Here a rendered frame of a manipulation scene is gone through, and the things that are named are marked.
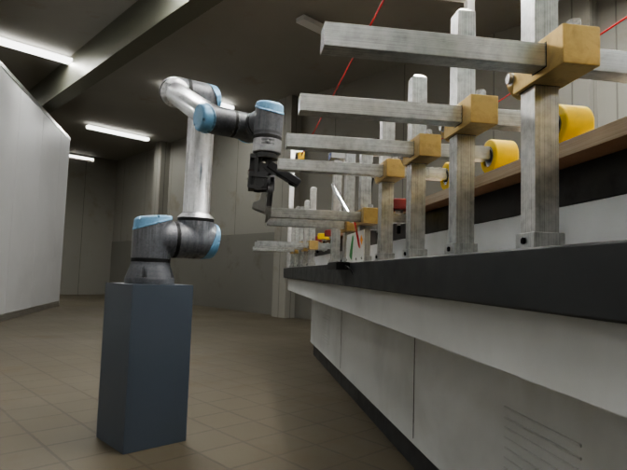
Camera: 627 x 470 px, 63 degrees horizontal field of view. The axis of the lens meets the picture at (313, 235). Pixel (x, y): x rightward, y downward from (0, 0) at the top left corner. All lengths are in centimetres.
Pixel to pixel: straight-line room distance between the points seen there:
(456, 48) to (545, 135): 17
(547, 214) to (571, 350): 18
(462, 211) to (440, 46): 37
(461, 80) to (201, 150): 138
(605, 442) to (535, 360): 28
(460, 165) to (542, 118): 25
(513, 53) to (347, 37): 21
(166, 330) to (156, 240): 35
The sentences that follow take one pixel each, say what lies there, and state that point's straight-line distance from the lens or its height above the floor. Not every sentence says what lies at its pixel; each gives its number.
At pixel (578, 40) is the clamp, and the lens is 74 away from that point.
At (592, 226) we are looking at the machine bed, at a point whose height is 76.
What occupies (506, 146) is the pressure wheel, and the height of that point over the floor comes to 96.
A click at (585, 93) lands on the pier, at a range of 548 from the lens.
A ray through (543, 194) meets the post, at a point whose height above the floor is 77.
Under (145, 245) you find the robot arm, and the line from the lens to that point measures 208.
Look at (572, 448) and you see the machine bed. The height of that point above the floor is 36.
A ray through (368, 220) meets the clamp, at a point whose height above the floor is 83.
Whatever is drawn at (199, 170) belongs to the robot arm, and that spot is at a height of 107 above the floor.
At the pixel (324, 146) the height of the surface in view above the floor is 93.
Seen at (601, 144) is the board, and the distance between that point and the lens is 92.
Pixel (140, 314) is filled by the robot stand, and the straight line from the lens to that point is 200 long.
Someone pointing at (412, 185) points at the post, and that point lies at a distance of 121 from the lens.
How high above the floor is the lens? 66
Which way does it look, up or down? 4 degrees up
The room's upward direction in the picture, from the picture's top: 2 degrees clockwise
